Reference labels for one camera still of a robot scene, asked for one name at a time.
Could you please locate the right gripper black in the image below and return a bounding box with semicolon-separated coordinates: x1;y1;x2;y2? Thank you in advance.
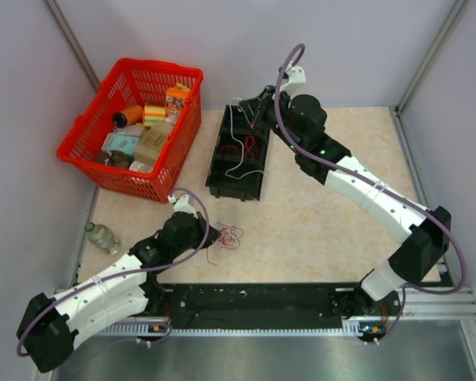
239;86;304;155

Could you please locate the red cable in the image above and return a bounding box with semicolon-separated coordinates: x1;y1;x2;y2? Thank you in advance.
205;221;245;265

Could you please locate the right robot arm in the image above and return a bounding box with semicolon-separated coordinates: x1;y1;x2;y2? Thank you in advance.
239;86;451;314

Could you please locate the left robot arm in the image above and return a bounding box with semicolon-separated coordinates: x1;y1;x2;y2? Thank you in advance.
16;212;220;373

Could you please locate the black three-compartment tray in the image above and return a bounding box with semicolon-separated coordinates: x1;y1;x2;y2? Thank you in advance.
205;105;270;202

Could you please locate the orange snack box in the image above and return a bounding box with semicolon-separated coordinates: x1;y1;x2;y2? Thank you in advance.
165;83;190;117

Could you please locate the white cup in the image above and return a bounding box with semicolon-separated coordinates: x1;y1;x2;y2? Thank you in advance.
129;160;154;174

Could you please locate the yellow green sponge pack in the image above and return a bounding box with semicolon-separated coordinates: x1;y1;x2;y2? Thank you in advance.
143;105;166;127

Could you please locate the brown cardboard box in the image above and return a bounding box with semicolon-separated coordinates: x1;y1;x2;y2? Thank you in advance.
133;121;173;167

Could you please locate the pink packet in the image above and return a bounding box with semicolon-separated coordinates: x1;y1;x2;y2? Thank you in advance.
114;124;148;138

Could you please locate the orange bottle black cap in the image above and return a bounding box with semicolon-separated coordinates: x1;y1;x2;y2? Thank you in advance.
112;105;144;129

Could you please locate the dark brown round item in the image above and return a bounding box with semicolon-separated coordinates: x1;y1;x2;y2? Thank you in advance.
94;150;132;169

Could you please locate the red plastic basket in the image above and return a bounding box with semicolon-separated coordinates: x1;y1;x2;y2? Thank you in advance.
56;58;204;202

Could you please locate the teal packet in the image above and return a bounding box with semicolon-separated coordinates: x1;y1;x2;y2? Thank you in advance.
101;133;140;156

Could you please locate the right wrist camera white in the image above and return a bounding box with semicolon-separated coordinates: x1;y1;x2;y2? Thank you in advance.
280;65;306;95

